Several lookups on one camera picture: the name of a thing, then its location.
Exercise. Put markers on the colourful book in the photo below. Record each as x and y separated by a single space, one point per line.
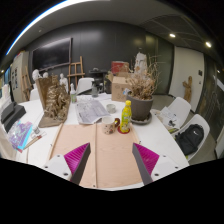
19 135

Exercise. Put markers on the dark grey spray bottle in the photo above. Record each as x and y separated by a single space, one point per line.
95 90

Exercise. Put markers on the white plaster bust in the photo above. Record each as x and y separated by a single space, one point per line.
36 76

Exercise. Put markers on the tall white plaster statue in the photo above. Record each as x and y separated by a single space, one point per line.
140 63

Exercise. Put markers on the white plaster block statue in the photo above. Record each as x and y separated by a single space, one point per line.
4 96

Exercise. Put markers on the white spray bottle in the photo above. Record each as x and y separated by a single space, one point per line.
73 95

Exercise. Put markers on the black backpack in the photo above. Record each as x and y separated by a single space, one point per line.
189 138

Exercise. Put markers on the ceiling strip light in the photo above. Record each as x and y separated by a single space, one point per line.
36 16

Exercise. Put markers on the round ceiling spotlight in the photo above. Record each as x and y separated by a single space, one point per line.
208 44
172 35

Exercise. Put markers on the floral ceramic mug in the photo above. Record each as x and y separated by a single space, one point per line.
108 126

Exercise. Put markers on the white cabinet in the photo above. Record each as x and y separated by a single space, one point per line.
17 75

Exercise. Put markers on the wooden easel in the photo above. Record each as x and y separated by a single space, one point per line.
76 71

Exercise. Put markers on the golden relief sculpture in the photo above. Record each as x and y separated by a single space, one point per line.
55 103

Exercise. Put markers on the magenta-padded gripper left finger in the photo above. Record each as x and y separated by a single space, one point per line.
77 160

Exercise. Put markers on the cardboard box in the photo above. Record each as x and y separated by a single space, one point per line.
119 89

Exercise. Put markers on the light wooden drawing board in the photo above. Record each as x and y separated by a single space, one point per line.
115 153
75 136

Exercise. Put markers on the black boxes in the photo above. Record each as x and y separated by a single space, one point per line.
11 113

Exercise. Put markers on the red box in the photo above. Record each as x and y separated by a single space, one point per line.
120 67

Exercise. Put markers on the wooden figure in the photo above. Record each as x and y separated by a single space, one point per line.
187 88

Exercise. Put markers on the small glass jar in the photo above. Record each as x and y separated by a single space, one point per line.
111 108

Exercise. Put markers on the black wall screen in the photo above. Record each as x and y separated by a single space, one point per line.
51 53

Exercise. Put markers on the thin wooden strip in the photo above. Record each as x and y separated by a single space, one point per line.
55 141

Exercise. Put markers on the yellow drink bottle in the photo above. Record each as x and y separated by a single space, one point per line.
126 116

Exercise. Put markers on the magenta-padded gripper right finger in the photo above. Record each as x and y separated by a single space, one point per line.
146 160

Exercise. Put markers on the white plaster torso statue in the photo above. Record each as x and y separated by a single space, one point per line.
63 82

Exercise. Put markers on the stack of papers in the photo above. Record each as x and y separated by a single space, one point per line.
169 117

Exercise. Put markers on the dry plant in grey pot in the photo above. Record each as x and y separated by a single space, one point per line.
140 106

